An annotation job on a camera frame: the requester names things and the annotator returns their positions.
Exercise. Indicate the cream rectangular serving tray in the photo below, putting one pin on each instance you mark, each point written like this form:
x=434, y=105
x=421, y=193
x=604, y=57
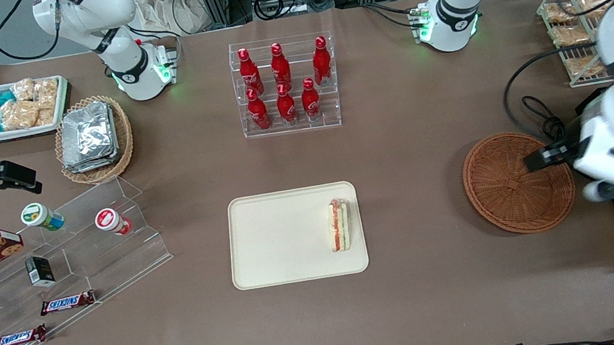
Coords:
x=285, y=236

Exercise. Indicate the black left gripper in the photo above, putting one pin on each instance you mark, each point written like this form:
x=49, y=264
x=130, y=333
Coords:
x=569, y=150

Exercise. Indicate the white cloth bag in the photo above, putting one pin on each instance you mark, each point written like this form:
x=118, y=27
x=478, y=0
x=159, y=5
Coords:
x=170, y=10

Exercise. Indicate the triangle sandwich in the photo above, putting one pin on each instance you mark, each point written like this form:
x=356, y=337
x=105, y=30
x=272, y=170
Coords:
x=338, y=225

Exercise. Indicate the clear acrylic bottle rack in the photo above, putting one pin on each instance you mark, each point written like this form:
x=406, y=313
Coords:
x=302, y=129

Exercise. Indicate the clear acrylic step display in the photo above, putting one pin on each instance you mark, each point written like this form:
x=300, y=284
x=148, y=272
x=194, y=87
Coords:
x=101, y=262

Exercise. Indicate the green lid cup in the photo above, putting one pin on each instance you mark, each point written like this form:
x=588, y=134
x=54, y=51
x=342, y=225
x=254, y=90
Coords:
x=40, y=216

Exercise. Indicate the white rectangular snack tray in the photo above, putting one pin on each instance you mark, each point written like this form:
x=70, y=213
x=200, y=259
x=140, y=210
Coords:
x=60, y=97

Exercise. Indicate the oval wicker basket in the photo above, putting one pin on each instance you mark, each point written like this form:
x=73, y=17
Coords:
x=124, y=142

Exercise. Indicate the snickers bar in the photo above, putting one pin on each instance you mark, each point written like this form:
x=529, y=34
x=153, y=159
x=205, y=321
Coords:
x=67, y=303
x=16, y=338

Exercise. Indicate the small black box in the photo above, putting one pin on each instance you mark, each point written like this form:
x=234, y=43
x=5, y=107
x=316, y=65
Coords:
x=40, y=271

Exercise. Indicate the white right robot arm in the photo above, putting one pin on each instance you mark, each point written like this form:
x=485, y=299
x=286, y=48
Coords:
x=100, y=16

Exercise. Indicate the fried snack bag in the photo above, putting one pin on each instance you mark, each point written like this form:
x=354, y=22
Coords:
x=599, y=3
x=571, y=35
x=584, y=66
x=560, y=12

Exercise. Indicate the red cola bottle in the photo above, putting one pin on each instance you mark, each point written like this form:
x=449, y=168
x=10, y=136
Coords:
x=259, y=114
x=321, y=62
x=310, y=101
x=280, y=67
x=250, y=74
x=287, y=107

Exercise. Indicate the red lid cup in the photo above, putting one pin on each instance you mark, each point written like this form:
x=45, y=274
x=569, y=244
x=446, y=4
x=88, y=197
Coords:
x=109, y=220

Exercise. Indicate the round brown wicker basket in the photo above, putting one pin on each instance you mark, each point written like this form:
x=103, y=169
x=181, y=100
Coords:
x=509, y=194

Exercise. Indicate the rice cracker bag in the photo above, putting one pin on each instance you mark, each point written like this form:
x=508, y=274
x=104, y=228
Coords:
x=24, y=89
x=46, y=93
x=18, y=114
x=45, y=116

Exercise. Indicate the silver foil pack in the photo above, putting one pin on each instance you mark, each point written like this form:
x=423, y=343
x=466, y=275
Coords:
x=86, y=132
x=92, y=166

